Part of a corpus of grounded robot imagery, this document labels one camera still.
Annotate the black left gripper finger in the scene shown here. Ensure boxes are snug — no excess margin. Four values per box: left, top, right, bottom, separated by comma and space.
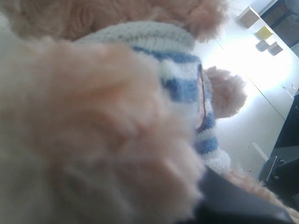
193, 169, 295, 224

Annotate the plush bear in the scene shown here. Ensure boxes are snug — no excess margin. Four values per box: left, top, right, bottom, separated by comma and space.
0, 0, 299, 224

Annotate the small grey box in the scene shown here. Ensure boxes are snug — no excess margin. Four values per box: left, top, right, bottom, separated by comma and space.
256, 40, 270, 52

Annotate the yellow box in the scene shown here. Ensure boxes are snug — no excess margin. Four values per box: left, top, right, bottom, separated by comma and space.
256, 26, 273, 40

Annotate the beige cardboard box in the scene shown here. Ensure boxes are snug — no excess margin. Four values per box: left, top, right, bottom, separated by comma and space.
238, 6, 260, 28

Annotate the dark cabinet with handle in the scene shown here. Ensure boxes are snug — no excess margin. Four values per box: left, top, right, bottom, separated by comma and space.
258, 92, 299, 210

